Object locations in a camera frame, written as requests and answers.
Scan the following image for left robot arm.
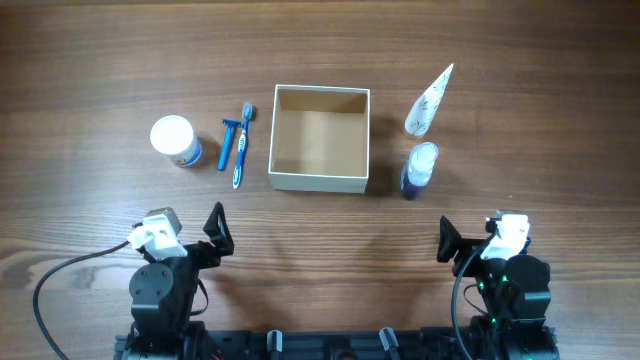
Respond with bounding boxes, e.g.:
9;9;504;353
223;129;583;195
113;203;234;360

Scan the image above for white cotton swab container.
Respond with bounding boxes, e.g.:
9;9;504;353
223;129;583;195
150;115;202;167

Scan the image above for dark blue sanitizer bottle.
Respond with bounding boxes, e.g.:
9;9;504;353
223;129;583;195
400;142;439;200

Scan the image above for beige open cardboard box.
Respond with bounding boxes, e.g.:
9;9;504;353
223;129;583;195
268;84;371;194

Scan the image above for blue white toothbrush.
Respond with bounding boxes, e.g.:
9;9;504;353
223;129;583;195
232;102;254;189

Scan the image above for white floral cream tube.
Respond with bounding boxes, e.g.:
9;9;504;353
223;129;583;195
404;63;454;137

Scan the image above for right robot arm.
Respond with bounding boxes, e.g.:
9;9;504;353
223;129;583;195
437;210;560;360

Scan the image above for blue disposable razor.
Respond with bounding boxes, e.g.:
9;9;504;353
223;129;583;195
217;119;242;171

